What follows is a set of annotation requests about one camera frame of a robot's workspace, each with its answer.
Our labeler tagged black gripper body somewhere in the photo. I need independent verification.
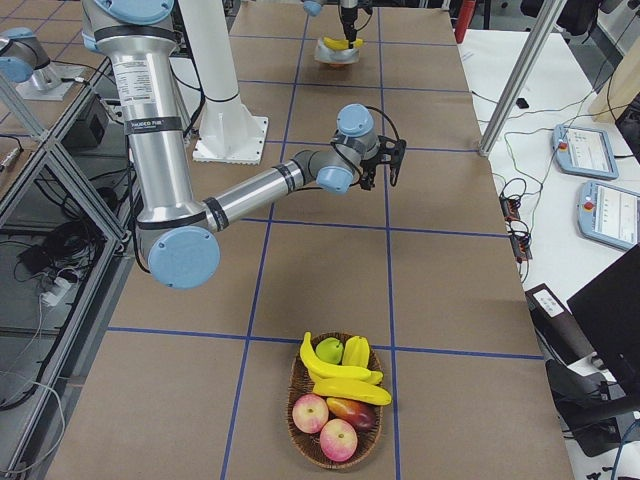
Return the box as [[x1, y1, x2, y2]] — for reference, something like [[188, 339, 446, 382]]
[[339, 0, 359, 17], [358, 158, 380, 186]]

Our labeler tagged long yellow banana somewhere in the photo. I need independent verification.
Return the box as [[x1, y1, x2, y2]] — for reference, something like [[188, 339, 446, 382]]
[[322, 36, 364, 52]]

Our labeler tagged curved pale yellow banana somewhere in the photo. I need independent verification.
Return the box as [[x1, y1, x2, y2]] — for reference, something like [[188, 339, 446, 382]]
[[299, 331, 372, 381]]

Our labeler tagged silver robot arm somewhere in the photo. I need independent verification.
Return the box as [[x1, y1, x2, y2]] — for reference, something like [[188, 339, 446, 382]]
[[82, 1, 382, 289], [1, 1, 372, 90]]

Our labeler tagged grey square plate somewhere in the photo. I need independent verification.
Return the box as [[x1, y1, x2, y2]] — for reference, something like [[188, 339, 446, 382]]
[[314, 37, 360, 66]]

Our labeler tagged brown wicker basket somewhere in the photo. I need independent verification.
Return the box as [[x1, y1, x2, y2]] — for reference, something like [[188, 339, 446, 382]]
[[287, 332, 384, 469]]

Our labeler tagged red fire extinguisher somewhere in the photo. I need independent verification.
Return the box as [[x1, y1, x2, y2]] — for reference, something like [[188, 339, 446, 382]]
[[454, 0, 476, 44]]

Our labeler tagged orange circuit board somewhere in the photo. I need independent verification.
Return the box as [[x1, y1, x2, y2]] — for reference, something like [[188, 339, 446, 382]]
[[499, 194, 532, 263]]

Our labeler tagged green pear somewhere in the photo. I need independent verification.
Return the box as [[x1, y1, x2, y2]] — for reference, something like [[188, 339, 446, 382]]
[[315, 337, 344, 365]]

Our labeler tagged middle yellow banana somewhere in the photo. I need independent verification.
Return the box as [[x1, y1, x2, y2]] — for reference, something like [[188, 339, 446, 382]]
[[312, 377, 392, 406]]

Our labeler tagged far teach pendant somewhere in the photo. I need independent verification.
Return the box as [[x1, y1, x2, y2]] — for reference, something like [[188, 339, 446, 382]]
[[552, 124, 619, 180]]

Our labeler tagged teach pendant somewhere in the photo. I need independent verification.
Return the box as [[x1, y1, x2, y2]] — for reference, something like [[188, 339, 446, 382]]
[[577, 181, 639, 251], [552, 124, 619, 180]]

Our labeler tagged red mango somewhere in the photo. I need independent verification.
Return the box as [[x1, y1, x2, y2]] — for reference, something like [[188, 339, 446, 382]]
[[326, 397, 376, 431]]

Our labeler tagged pink apple left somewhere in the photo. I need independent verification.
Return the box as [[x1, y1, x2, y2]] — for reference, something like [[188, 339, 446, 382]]
[[292, 394, 329, 434]]

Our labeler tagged pink apple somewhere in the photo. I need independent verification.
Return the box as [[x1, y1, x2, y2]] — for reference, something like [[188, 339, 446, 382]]
[[292, 394, 329, 434], [320, 418, 358, 462]]

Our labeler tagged near teach pendant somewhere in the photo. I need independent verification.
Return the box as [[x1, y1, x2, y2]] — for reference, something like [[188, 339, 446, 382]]
[[577, 181, 639, 251]]

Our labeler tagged grey white control box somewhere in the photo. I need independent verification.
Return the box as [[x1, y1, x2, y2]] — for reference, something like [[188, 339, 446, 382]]
[[525, 283, 595, 365]]

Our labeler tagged pink apple front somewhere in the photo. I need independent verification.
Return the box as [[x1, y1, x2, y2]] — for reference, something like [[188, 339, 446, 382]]
[[320, 418, 358, 462]]

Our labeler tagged black monitor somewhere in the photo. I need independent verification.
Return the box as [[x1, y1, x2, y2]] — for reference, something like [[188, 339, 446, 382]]
[[568, 246, 639, 394]]

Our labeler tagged white power strip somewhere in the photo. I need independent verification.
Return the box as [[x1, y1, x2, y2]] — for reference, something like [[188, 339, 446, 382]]
[[41, 277, 72, 307]]

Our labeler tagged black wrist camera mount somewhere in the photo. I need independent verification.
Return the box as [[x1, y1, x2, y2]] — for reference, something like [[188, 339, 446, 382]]
[[376, 135, 407, 187]]

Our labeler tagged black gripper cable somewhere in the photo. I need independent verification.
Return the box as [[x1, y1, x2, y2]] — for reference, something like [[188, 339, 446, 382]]
[[299, 105, 404, 193]]

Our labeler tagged white pedestal column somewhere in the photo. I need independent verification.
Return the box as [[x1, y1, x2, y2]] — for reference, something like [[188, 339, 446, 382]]
[[178, 0, 269, 165]]

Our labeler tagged aluminium frame post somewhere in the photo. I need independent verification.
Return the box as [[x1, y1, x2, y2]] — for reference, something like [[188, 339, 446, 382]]
[[478, 0, 567, 157]]

